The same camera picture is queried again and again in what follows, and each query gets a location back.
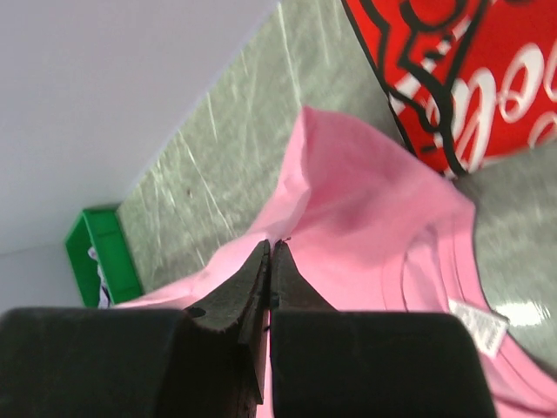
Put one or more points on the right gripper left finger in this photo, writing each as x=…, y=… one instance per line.
x=201, y=361

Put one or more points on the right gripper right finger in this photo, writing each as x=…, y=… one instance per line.
x=331, y=363

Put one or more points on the pink t-shirt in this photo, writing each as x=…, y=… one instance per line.
x=372, y=228

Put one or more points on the lavender t-shirt in bin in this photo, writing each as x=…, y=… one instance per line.
x=104, y=300

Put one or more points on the green plastic bin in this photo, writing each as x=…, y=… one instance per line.
x=100, y=227

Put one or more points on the folded red white Coca-Cola t-shirt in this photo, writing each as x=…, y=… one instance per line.
x=468, y=82

